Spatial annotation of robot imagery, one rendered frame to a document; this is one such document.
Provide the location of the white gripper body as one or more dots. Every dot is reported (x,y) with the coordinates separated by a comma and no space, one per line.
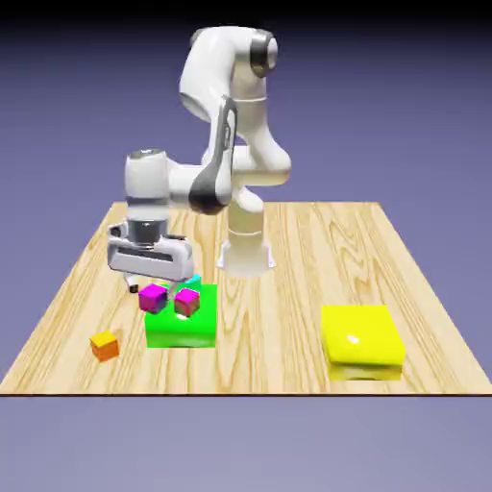
(153,258)

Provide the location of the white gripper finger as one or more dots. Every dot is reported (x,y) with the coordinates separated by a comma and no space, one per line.
(173,287)
(133,283)

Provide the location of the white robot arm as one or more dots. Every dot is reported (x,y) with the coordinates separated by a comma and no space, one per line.
(230,77)

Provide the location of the small magenta cube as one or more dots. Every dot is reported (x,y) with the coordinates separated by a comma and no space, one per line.
(152,298)
(187,302)

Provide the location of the small cyan cube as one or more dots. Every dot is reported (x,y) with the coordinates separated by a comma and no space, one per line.
(194,282)

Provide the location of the small orange cube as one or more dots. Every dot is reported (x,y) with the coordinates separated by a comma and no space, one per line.
(104,345)

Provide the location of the large green box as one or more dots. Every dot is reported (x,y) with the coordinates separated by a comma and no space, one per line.
(184,326)

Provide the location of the large yellow box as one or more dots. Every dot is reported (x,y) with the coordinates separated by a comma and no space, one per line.
(361,338)

